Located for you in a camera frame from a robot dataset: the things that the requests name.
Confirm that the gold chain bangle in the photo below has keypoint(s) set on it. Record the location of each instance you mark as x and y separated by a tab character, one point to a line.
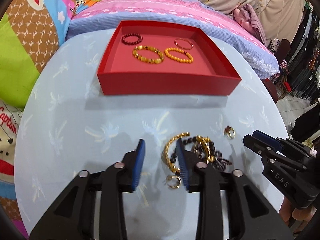
166	154

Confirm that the thin gold bangle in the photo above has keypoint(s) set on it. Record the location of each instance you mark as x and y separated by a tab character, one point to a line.
183	43

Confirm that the person's hand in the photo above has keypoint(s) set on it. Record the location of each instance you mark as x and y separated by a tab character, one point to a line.
287	210

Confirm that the cartoon monkey colourful blanket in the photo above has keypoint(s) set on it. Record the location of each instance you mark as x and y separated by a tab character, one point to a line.
31	32

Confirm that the purple garnet bead strand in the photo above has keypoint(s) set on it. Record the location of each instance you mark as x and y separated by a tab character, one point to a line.
216	161

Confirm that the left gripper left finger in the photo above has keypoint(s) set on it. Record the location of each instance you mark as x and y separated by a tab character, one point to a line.
71	214

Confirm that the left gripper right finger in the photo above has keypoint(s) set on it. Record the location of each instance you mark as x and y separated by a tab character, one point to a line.
250	214

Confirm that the red cardboard box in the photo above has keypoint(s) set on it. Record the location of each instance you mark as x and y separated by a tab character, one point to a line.
141	58

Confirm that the dark wooden chair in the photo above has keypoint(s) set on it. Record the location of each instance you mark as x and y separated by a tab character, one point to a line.
280	53

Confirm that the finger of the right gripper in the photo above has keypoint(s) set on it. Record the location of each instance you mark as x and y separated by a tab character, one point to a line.
263	150
270	141

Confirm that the pink quilted fabric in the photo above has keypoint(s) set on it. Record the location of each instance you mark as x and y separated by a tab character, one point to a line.
246	17

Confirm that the pink and blue pillow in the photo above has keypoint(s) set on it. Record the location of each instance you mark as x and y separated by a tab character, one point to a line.
107	14

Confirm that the gold hoop earring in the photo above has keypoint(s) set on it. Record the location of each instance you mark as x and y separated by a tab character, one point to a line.
173	181

